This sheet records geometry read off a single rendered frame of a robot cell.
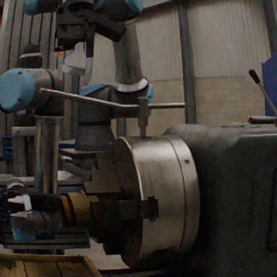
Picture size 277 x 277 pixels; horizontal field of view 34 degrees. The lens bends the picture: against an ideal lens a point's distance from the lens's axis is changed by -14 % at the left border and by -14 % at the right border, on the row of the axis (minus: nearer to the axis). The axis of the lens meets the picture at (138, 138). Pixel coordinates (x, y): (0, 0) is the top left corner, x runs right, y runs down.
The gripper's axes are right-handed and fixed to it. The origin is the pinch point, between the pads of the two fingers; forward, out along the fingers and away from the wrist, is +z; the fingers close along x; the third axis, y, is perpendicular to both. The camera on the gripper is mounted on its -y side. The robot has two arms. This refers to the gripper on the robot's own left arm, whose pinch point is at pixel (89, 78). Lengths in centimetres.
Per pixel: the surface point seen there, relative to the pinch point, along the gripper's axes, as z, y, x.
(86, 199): 21.3, -0.2, -15.0
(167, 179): 19.8, -14.8, -4.0
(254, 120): 2, -51, -24
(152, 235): 31.2, -11.0, -6.1
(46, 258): 35, 10, -41
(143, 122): 6.1, -13.2, -10.3
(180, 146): 12.2, -19.8, -7.9
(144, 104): 2.7, -13.4, -8.7
